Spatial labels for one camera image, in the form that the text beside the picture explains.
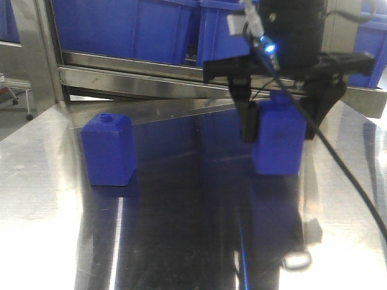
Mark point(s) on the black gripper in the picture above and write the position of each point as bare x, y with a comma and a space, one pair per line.
288, 35

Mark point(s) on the blue part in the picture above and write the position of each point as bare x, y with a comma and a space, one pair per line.
280, 138
109, 150

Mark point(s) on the blue bin right lower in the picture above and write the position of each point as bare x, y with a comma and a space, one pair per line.
215, 41

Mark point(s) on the blue bin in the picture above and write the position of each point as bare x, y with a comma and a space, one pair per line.
371, 38
145, 30
215, 41

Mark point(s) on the blue bin far right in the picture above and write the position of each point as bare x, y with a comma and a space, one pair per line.
371, 38

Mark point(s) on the blue bin left lower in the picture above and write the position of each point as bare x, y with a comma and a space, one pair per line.
145, 30

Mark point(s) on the wheeled cart leg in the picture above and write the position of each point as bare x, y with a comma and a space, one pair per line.
12, 88

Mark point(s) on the steel shelf rack frame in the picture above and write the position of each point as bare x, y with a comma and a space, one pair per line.
53, 72

